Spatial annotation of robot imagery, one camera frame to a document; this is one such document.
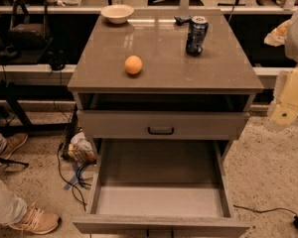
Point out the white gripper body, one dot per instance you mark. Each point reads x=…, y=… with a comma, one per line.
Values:
x=286, y=87

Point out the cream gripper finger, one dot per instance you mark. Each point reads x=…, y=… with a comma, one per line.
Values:
x=280, y=116

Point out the orange fruit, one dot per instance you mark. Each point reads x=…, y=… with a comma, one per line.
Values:
x=133, y=64

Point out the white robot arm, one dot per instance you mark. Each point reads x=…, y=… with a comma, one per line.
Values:
x=285, y=34

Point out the grey drawer cabinet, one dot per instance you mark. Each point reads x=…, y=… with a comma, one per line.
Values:
x=221, y=79

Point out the open lower drawer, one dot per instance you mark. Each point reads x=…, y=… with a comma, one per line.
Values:
x=160, y=188

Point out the blue soda can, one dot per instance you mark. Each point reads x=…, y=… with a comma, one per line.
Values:
x=198, y=28

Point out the small blue wrapper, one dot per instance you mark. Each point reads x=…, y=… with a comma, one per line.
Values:
x=182, y=20

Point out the white bowl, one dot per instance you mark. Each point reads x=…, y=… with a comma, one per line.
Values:
x=117, y=14

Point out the crumpled snack bag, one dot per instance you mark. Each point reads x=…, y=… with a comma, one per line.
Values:
x=80, y=149

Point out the blue tape on floor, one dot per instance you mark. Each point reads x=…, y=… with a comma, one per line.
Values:
x=77, y=177

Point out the black chair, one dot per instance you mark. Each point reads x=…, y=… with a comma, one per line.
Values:
x=21, y=40

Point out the tan sneaker near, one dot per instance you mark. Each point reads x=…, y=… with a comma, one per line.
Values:
x=37, y=221

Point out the tan sneaker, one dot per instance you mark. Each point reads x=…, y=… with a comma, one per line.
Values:
x=37, y=221
x=14, y=142

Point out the tan sneaker far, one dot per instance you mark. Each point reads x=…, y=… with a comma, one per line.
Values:
x=14, y=142

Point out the light trouser leg near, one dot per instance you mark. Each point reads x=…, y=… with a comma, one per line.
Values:
x=12, y=207

